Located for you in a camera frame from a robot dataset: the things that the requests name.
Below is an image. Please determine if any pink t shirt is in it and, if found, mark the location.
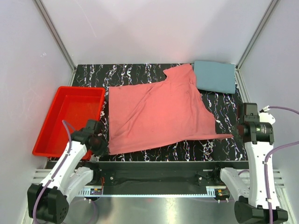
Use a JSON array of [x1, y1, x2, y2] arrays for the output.
[[108, 64, 232, 155]]

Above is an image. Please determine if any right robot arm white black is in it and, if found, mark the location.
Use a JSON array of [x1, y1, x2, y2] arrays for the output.
[[212, 103, 289, 224]]

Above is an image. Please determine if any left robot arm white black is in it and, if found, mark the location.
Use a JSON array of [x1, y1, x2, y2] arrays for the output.
[[27, 119, 108, 224]]

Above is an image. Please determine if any red plastic bin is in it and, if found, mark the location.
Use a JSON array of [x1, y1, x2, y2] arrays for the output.
[[32, 86, 105, 158]]

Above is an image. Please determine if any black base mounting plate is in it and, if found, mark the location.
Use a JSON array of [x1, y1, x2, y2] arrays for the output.
[[46, 161, 249, 190]]

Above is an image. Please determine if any folded blue t shirt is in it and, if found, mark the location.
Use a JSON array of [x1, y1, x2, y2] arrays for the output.
[[193, 61, 235, 94]]

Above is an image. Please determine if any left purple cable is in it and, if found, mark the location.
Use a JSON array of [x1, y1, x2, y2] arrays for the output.
[[31, 120, 99, 224]]

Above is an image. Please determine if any purple cable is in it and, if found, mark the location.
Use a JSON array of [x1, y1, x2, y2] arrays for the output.
[[238, 106, 299, 224], [31, 120, 99, 224]]

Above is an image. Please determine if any right aluminium frame post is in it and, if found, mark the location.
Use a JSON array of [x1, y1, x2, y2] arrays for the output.
[[235, 0, 280, 70]]

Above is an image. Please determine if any aluminium frame post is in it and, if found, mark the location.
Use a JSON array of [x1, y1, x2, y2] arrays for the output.
[[33, 0, 77, 72], [235, 0, 280, 70]]

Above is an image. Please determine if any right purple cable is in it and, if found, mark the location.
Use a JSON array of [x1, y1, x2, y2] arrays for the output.
[[238, 106, 299, 224]]

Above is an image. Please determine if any white slotted cable duct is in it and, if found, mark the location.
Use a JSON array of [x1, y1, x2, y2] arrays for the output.
[[77, 187, 230, 200]]

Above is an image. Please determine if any left aluminium frame post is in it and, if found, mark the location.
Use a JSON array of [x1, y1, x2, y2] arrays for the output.
[[33, 0, 77, 72]]

